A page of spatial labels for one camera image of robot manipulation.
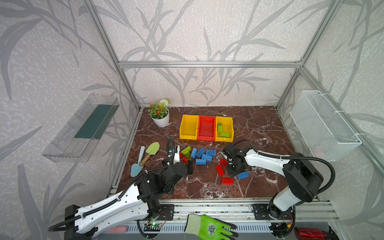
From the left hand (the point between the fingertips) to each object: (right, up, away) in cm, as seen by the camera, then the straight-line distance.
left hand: (187, 156), depth 73 cm
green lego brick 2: (-2, -2, +18) cm, 18 cm away
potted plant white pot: (-21, +23, +25) cm, 40 cm away
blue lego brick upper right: (+14, -3, +20) cm, 25 cm away
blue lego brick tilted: (+6, -3, +21) cm, 22 cm away
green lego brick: (+23, +8, +29) cm, 38 cm away
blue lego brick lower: (+7, -7, +16) cm, 19 cm away
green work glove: (+8, -33, -4) cm, 34 cm away
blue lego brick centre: (+11, -5, +18) cm, 22 cm away
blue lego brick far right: (+31, -14, +12) cm, 36 cm away
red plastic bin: (+10, +12, +33) cm, 37 cm away
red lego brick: (+20, -8, +15) cm, 27 cm away
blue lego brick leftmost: (+2, -2, +20) cm, 20 cm away
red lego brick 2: (+18, -12, +13) cm, 25 cm away
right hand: (+24, -11, +15) cm, 31 cm away
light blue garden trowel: (-33, -11, +15) cm, 38 cm away
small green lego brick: (+20, +15, +34) cm, 42 cm away
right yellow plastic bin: (+26, +13, +35) cm, 45 cm away
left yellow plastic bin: (-2, +13, +32) cm, 34 cm away
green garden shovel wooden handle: (-25, -2, +24) cm, 35 cm away
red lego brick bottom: (+21, -16, +9) cm, 28 cm away
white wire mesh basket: (+61, +12, -10) cm, 63 cm away
